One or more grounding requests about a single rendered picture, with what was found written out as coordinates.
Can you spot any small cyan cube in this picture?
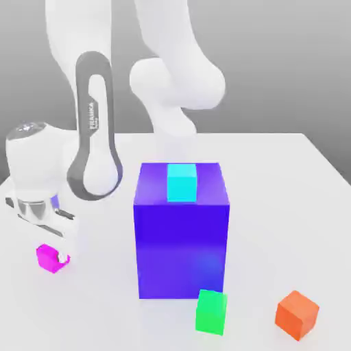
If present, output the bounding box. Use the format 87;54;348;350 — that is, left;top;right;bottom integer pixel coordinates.
166;163;198;203

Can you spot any small green cube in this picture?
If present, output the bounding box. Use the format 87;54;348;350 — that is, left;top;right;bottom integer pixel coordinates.
195;289;228;337

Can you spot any small magenta cube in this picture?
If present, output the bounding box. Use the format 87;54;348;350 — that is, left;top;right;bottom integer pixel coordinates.
36;243;71;274

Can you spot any small orange cube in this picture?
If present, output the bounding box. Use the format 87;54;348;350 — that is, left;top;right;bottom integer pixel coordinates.
274;289;321;342

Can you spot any large blue box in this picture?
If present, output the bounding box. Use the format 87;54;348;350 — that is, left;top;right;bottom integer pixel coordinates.
133;162;230;300

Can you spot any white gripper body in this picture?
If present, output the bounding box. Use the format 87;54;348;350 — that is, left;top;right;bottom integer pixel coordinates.
16;213;80;258

